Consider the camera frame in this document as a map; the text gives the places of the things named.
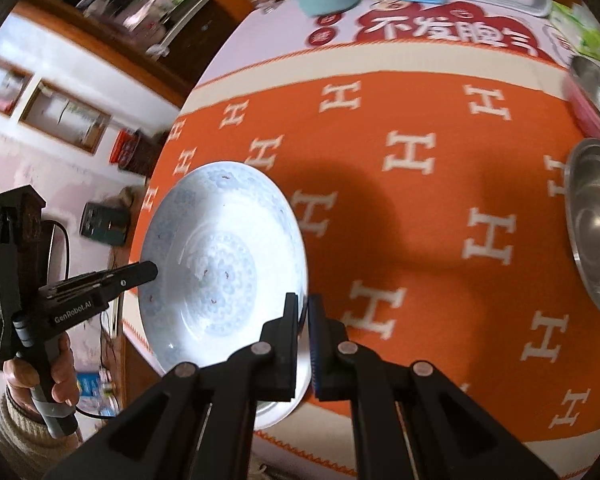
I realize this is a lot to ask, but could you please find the blue white packet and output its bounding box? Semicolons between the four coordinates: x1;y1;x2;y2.
75;370;116;416

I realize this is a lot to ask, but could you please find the large steel bowl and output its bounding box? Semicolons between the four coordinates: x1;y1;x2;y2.
564;137;600;318

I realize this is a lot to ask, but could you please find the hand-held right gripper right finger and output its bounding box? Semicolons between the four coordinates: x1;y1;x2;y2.
307;294;561;480

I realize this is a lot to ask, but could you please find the teal electronic device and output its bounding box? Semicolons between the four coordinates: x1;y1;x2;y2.
80;202;131;246

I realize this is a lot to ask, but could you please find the white blue patterned plate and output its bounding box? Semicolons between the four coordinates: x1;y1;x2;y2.
139;160;311;431

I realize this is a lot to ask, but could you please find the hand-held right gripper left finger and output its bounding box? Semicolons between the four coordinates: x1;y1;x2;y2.
42;292;301;480

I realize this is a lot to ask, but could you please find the small wooden framed wall niche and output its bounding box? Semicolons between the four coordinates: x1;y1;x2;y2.
0;55;33;116

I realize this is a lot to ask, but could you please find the orange patterned tablecloth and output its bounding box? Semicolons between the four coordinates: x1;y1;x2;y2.
122;45;600;466

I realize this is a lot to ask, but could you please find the person's left forearm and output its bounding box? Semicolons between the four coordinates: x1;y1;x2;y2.
0;392;83;466

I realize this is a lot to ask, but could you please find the black cable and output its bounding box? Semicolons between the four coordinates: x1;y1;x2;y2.
42;220;73;281

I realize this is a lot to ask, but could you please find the dark woven basket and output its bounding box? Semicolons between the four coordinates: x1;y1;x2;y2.
125;135;163;176

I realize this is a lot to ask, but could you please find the person's left hand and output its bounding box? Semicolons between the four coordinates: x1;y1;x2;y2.
2;332;76;416

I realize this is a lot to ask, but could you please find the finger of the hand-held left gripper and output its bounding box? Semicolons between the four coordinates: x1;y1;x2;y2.
39;260;159;302

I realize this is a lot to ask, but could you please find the green tissue pack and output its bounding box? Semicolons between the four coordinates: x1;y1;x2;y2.
550;1;600;63

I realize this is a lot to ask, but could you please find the lavender printed table cover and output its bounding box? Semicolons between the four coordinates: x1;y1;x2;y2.
190;0;600;106

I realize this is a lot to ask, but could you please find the kitchen counter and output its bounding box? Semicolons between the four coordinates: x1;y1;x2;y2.
55;0;216;56

